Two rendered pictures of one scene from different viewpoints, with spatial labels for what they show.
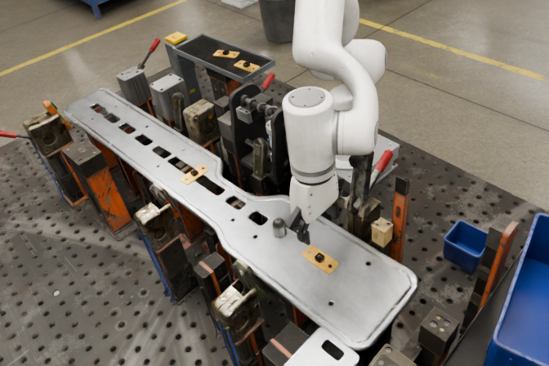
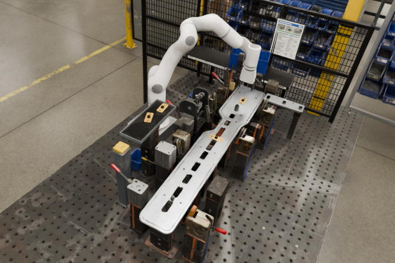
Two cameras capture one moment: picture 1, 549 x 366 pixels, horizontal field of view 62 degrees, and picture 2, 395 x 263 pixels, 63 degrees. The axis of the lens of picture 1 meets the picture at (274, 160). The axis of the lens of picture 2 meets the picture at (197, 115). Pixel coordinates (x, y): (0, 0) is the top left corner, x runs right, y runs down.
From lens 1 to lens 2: 2.39 m
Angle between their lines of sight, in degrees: 82
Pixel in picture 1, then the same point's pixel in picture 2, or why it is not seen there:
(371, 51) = not seen: hidden behind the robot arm
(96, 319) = (266, 202)
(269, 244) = (242, 111)
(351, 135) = not seen: hidden behind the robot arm
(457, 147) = (49, 146)
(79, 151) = (219, 185)
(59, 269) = (251, 235)
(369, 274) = (243, 91)
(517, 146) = (54, 124)
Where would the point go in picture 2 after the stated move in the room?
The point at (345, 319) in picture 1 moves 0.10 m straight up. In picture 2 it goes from (258, 95) to (261, 84)
